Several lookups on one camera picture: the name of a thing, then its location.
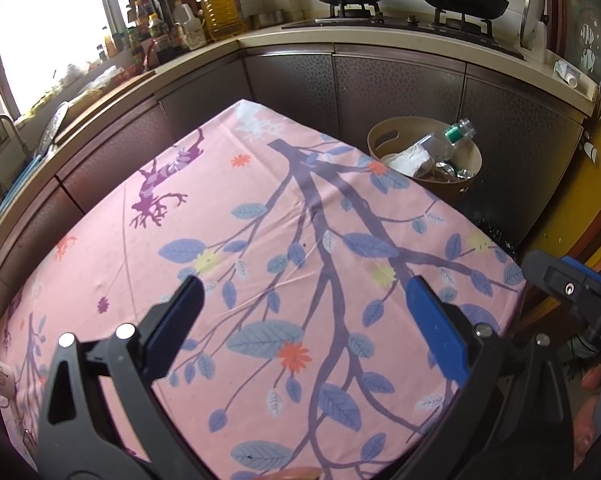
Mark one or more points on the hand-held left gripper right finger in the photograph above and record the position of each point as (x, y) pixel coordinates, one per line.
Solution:
(438, 330)

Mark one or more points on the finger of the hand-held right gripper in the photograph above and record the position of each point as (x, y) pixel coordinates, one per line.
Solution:
(555, 280)

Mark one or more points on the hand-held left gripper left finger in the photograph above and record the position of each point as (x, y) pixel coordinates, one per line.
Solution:
(175, 330)

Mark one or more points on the beige round waste bin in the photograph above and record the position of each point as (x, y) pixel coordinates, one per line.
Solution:
(420, 185)

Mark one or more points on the white packet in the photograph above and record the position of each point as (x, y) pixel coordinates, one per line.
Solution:
(405, 160)

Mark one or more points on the clear plastic bottle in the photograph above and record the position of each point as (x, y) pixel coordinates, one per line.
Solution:
(445, 140)

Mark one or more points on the person's right hand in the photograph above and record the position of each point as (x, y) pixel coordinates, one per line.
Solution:
(593, 377)

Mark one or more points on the pink floral tablecloth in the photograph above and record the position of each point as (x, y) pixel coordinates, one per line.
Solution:
(280, 240)

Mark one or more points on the small white tube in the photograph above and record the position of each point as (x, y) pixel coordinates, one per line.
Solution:
(566, 74)

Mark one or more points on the blue dish cloth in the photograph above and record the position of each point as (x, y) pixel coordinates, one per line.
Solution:
(23, 185)

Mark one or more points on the metal plate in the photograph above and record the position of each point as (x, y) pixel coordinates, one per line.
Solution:
(53, 127)

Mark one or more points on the metal sink faucet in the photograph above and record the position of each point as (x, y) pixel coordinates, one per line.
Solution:
(0, 150)

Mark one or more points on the fish printed glass door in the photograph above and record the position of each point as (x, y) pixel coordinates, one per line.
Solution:
(588, 25)

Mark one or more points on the glass pot lid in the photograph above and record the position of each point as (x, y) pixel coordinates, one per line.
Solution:
(533, 12)

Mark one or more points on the dark kitchen counter cabinet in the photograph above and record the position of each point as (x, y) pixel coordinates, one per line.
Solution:
(300, 85)

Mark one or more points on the gas stove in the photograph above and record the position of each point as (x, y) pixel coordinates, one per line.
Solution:
(405, 25)

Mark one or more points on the group of sauce bottles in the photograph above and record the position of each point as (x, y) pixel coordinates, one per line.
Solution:
(148, 35)

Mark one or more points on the white plastic jug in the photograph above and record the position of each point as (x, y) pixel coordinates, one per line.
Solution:
(188, 27)

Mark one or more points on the kitchen window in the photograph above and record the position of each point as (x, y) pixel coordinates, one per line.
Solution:
(45, 35)

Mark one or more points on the yellow cooking oil bottle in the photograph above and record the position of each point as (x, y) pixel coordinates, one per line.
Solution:
(223, 10)

